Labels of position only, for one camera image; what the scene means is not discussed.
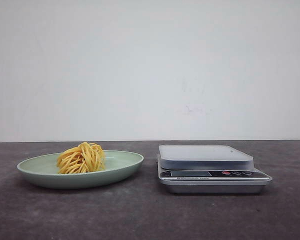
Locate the yellow vermicelli noodle bundle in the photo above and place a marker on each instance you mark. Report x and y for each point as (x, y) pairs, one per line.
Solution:
(84, 158)

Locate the silver digital kitchen scale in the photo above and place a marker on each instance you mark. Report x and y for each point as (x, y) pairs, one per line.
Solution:
(209, 169)

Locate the pale green oval plate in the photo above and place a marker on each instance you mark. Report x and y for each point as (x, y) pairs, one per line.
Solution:
(42, 171)

